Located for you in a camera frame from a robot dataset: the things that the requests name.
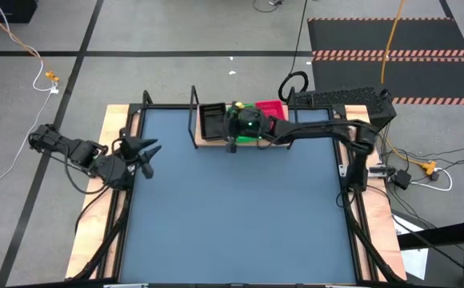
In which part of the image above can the yellow cable with orange plug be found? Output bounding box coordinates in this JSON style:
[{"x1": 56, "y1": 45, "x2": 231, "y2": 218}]
[{"x1": 382, "y1": 135, "x2": 438, "y2": 177}]

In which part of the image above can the black plastic basket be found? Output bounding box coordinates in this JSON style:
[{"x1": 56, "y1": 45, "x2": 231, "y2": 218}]
[{"x1": 198, "y1": 102, "x2": 229, "y2": 142}]

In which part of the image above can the black beam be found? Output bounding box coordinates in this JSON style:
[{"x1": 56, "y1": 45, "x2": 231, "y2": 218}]
[{"x1": 397, "y1": 218, "x2": 464, "y2": 251}]

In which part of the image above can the white floor cable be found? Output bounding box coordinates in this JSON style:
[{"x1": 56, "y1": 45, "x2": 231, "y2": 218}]
[{"x1": 0, "y1": 0, "x2": 60, "y2": 195}]

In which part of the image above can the black power adapter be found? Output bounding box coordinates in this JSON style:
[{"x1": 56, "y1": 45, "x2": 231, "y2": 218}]
[{"x1": 393, "y1": 169, "x2": 414, "y2": 190}]

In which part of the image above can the wooden side panel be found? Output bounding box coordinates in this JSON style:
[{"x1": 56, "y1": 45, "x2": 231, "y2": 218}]
[
  {"x1": 334, "y1": 104, "x2": 408, "y2": 282},
  {"x1": 64, "y1": 104, "x2": 142, "y2": 280}
]

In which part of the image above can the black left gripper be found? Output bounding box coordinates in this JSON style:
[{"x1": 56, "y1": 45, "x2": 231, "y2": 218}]
[{"x1": 95, "y1": 136, "x2": 163, "y2": 192}]

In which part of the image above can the green plastic basket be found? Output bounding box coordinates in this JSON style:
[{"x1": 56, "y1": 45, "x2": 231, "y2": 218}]
[{"x1": 226, "y1": 102, "x2": 265, "y2": 145}]

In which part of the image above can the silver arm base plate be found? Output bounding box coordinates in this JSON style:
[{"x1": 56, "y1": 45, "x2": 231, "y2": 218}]
[{"x1": 337, "y1": 162, "x2": 396, "y2": 178}]

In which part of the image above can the yellow hanging cable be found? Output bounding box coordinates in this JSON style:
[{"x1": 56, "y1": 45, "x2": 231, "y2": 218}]
[
  {"x1": 378, "y1": 0, "x2": 407, "y2": 86},
  {"x1": 0, "y1": 0, "x2": 61, "y2": 84}
]

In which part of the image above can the white paper sheet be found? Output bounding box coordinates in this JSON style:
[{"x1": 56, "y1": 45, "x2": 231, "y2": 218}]
[{"x1": 391, "y1": 214, "x2": 430, "y2": 281}]

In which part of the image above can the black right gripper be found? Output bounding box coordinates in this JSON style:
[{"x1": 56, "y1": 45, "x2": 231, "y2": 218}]
[{"x1": 224, "y1": 106, "x2": 275, "y2": 144}]

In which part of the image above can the black cable coil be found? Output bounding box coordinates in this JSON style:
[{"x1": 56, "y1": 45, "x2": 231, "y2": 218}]
[{"x1": 252, "y1": 0, "x2": 286, "y2": 14}]

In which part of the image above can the black aluminium table frame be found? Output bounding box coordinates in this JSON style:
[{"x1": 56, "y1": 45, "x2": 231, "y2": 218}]
[{"x1": 107, "y1": 90, "x2": 377, "y2": 287}]

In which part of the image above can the black box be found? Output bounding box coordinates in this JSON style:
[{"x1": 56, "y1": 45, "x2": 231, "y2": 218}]
[{"x1": 0, "y1": 0, "x2": 39, "y2": 24}]

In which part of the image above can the black diagonal strut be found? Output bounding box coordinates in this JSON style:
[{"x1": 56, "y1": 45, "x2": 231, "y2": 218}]
[
  {"x1": 340, "y1": 187, "x2": 403, "y2": 283},
  {"x1": 70, "y1": 187, "x2": 134, "y2": 281}
]

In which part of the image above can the black hanging cable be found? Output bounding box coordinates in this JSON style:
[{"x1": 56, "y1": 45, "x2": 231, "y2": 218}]
[{"x1": 278, "y1": 0, "x2": 310, "y2": 104}]

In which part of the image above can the wooden shelf with black frame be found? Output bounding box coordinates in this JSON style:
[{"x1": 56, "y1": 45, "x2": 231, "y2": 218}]
[{"x1": 187, "y1": 84, "x2": 297, "y2": 151}]

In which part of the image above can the black floor mat striped edge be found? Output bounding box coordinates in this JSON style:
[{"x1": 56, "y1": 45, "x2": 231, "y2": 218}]
[
  {"x1": 310, "y1": 55, "x2": 464, "y2": 106},
  {"x1": 306, "y1": 17, "x2": 464, "y2": 58}
]

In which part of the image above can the red plastic basket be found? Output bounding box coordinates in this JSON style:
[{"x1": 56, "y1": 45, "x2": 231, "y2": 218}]
[{"x1": 254, "y1": 99, "x2": 288, "y2": 133}]

